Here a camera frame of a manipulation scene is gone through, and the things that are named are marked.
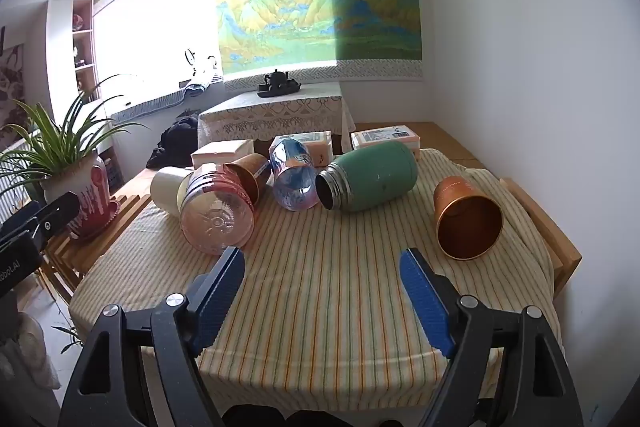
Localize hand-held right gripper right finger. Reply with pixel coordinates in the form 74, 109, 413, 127
399, 248, 585, 427

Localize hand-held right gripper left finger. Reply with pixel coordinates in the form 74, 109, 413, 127
57, 246, 247, 427

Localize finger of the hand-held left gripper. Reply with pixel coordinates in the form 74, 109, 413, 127
0, 201, 42, 238
22, 190, 82, 242

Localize pink transparent plastic cup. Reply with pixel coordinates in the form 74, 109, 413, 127
179, 163, 256, 256

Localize cream plastic cup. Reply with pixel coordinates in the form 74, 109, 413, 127
150, 166, 194, 217

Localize green metal cup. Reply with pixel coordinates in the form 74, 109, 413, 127
315, 141, 419, 214

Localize blue transparent plastic cup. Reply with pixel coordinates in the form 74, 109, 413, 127
269, 137, 319, 212

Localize red and white flowerpot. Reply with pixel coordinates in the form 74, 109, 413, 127
39, 150, 124, 241

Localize wooden slatted stand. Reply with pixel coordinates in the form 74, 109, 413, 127
36, 191, 154, 304

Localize green spider plant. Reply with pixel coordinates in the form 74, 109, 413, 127
0, 74, 151, 204

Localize white cloth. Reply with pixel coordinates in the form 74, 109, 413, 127
0, 311, 62, 389

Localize striped tablecloth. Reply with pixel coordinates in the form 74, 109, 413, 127
67, 148, 566, 414

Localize black bag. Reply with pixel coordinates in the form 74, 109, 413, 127
146, 116, 201, 170

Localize patterned windowsill cloth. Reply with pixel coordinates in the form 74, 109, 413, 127
111, 76, 224, 124

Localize wooden table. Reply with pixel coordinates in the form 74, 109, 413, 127
350, 122, 584, 299

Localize white cardboard box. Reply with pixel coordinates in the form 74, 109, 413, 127
191, 139, 255, 170

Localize pink and white box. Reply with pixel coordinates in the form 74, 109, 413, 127
350, 125, 421, 158

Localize white and pink bookshelf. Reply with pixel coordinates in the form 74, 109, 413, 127
45, 0, 102, 108

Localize orange cardboard box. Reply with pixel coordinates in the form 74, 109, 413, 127
280, 131, 335, 168

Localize lace-covered table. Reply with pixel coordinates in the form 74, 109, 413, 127
197, 82, 356, 156

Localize dark windowsill ornament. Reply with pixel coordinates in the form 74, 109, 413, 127
184, 48, 219, 78

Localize black teapot set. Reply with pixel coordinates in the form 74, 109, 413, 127
256, 69, 302, 99

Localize floral wall picture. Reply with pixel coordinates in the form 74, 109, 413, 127
0, 26, 29, 154

